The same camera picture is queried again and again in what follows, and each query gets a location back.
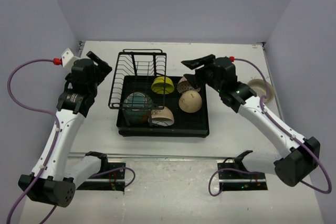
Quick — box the yellow green bowl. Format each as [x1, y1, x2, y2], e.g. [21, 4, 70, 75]
[151, 76, 175, 94]

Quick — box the cream floral bowl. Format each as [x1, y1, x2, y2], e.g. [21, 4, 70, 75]
[151, 106, 175, 126]

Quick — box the black wire dish rack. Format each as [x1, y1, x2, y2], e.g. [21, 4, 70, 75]
[108, 48, 167, 127]

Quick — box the brown patterned bowl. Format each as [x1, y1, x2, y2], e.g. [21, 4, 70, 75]
[177, 77, 201, 94]

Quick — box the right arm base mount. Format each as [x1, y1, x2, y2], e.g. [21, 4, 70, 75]
[217, 151, 268, 191]

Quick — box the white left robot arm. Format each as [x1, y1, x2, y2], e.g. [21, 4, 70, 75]
[18, 51, 112, 208]

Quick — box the tan wooden bowl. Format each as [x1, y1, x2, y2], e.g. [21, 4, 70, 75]
[178, 90, 202, 113]

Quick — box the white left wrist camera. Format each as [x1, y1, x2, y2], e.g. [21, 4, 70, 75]
[61, 48, 80, 71]

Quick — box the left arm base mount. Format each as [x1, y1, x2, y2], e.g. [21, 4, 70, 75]
[78, 169, 125, 192]

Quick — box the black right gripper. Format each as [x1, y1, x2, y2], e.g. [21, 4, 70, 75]
[183, 55, 225, 92]

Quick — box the black plastic drain tray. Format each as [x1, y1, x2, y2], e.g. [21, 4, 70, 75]
[116, 86, 209, 138]

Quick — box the large beige ceramic bowl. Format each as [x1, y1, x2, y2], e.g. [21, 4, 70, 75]
[247, 79, 275, 103]

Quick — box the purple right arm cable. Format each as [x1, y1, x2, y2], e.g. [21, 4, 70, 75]
[208, 56, 332, 196]

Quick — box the teal glazed bowl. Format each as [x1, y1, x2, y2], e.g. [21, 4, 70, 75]
[123, 92, 153, 124]

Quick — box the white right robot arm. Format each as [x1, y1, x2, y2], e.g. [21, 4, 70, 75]
[182, 55, 320, 187]

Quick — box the aluminium table rail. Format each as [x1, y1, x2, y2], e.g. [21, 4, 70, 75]
[68, 152, 237, 162]

